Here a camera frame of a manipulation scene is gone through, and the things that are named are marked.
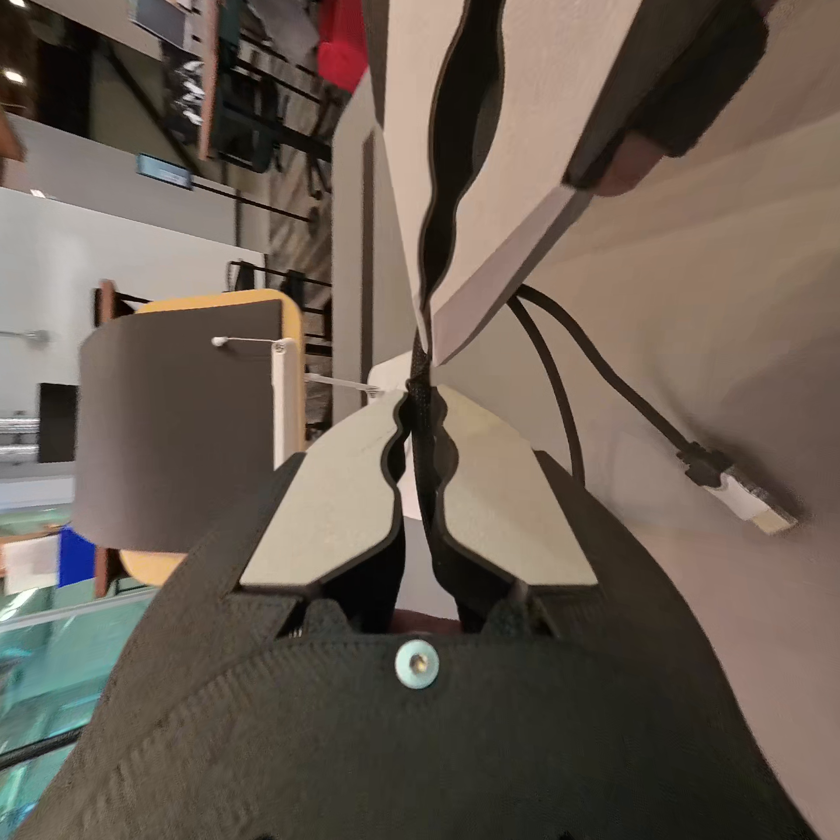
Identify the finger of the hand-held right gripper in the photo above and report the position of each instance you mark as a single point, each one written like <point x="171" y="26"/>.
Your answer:
<point x="407" y="98"/>
<point x="544" y="98"/>

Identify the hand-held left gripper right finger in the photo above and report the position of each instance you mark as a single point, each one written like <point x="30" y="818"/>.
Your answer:
<point x="512" y="525"/>

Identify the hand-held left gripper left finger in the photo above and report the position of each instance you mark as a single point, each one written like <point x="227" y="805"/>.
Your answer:
<point x="328" y="518"/>

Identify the person's right hand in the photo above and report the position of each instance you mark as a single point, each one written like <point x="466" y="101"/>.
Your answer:
<point x="627" y="170"/>

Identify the wooden board with dark panel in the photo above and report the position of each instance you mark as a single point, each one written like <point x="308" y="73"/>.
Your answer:
<point x="170" y="426"/>

